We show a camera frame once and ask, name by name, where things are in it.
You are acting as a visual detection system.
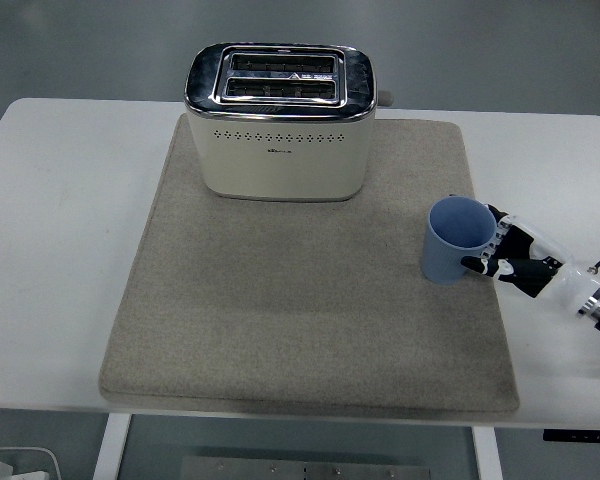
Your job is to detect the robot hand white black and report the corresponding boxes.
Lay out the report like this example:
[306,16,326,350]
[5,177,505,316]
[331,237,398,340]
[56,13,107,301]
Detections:
[459,201,600,307]

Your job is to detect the light blue plastic cup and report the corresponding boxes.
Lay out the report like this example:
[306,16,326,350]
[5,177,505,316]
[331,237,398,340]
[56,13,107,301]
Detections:
[420,194,498,287]

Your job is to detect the black table control panel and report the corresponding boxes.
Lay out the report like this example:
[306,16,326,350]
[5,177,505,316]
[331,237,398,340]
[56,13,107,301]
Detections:
[542,428,600,444]

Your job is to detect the white table leg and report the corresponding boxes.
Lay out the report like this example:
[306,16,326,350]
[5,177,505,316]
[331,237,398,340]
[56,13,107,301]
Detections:
[91,413,132,480]
[471,425,504,480]

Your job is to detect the beige fabric mat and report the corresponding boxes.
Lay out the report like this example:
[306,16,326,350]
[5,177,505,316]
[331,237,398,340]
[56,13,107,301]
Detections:
[98,113,522,420]

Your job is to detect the cream two-slot toaster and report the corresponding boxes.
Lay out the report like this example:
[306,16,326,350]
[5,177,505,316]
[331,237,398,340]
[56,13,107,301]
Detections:
[183,41,396,203]

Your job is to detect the white plastic bin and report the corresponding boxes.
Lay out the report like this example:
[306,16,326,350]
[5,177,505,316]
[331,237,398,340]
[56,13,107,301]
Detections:
[0,446,62,480]

